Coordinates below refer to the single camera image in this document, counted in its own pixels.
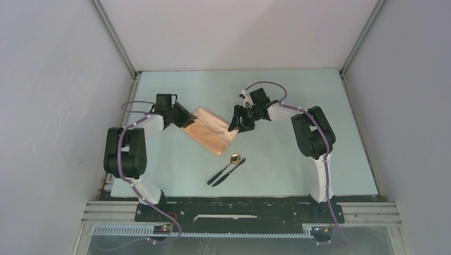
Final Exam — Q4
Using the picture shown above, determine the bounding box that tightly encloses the black table knife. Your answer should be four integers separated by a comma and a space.
212, 158, 247, 187

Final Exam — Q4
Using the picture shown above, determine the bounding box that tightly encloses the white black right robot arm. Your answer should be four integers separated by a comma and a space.
228, 88, 336, 222

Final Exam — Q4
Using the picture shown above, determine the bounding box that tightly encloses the aluminium front frame rail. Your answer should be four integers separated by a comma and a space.
82, 201, 402, 227

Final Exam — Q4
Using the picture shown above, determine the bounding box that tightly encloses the aluminium corner post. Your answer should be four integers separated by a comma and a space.
339, 0, 389, 78
89, 0, 138, 79

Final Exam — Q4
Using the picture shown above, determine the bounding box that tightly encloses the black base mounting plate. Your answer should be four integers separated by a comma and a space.
135, 196, 344, 224

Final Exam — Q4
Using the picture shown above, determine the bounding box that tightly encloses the left side aluminium rail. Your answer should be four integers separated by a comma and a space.
101, 71, 143, 192

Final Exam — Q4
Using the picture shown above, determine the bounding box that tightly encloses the peach satin napkin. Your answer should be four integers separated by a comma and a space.
182, 106, 238, 156

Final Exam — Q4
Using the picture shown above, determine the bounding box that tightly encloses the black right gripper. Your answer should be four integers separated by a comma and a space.
228, 104, 260, 133

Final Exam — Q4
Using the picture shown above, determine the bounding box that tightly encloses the grey slotted cable duct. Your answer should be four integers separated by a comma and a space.
91, 224, 312, 238

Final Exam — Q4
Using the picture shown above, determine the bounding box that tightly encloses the gold spoon dark handle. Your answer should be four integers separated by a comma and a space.
207, 154, 241, 185

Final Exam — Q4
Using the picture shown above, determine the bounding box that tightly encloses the left aluminium corner post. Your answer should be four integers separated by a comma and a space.
89, 0, 138, 79

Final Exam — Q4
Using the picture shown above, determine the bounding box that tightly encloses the right aluminium corner post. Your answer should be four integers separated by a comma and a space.
339, 0, 389, 78

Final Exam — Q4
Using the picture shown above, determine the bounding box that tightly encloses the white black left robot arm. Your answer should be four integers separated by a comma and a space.
103, 93, 197, 222

